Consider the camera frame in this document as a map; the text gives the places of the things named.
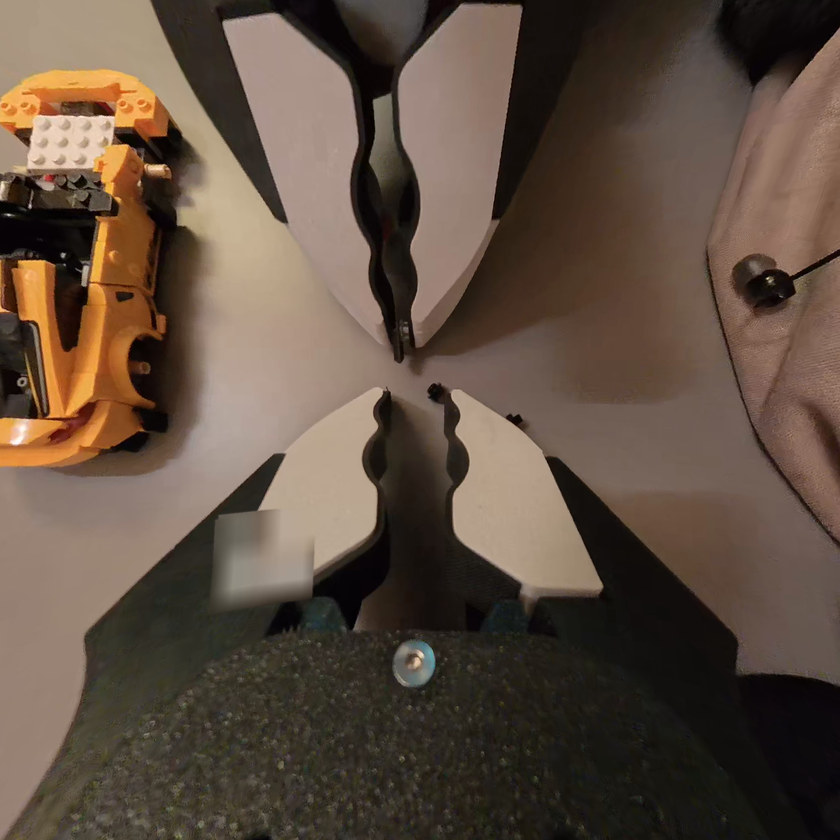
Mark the black earbud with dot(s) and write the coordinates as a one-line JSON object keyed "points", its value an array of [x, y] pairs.
{"points": [[764, 285]]}

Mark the small grey black lego piece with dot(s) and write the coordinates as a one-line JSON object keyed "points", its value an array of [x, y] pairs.
{"points": [[401, 338]]}

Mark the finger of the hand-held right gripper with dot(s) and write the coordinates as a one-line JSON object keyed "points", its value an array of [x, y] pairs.
{"points": [[459, 131], [295, 144]]}

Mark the orange lego car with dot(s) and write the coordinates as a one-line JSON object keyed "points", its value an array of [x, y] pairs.
{"points": [[85, 295]]}

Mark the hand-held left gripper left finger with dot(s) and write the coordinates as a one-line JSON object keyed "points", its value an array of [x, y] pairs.
{"points": [[328, 472]]}

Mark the beige hoodie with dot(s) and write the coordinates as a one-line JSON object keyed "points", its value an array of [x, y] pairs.
{"points": [[787, 394]]}

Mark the small black lego clip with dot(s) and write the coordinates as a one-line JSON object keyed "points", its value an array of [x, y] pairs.
{"points": [[434, 392]]}

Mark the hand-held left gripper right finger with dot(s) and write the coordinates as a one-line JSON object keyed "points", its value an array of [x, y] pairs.
{"points": [[518, 512]]}

